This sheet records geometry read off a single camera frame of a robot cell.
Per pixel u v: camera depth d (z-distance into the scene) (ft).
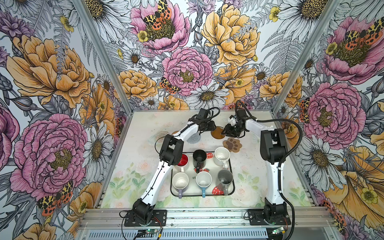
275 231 2.35
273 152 2.02
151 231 2.33
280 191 2.06
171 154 2.26
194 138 3.44
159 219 2.40
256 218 2.41
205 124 3.16
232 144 3.35
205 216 2.50
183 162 2.92
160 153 2.34
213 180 2.79
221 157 3.09
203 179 2.80
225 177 2.77
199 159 2.97
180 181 2.75
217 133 3.55
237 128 3.06
